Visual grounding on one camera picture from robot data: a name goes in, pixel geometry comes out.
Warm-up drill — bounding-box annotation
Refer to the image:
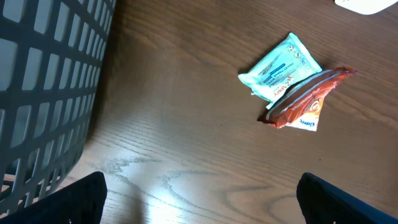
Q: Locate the grey plastic mesh basket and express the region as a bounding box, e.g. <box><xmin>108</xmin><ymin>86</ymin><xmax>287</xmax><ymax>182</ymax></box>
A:
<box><xmin>1</xmin><ymin>0</ymin><xmax>116</xmax><ymax>217</ymax></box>

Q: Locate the teal snack wrapper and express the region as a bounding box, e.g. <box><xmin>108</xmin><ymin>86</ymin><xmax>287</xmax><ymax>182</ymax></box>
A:
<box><xmin>238</xmin><ymin>32</ymin><xmax>322</xmax><ymax>109</ymax></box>

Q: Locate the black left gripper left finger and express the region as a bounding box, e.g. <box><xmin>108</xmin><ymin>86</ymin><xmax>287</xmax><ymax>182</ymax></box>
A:
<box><xmin>1</xmin><ymin>171</ymin><xmax>107</xmax><ymax>224</ymax></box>

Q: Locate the orange tissue pack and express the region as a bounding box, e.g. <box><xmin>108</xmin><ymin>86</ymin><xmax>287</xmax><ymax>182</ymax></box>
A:
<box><xmin>287</xmin><ymin>98</ymin><xmax>324</xmax><ymax>131</ymax></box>

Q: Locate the orange brown snack bag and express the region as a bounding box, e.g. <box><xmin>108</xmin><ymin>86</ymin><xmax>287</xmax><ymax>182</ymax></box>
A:
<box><xmin>257</xmin><ymin>67</ymin><xmax>357</xmax><ymax>128</ymax></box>

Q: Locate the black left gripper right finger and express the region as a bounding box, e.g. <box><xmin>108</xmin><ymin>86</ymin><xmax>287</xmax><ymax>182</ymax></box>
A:
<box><xmin>296</xmin><ymin>172</ymin><xmax>397</xmax><ymax>224</ymax></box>

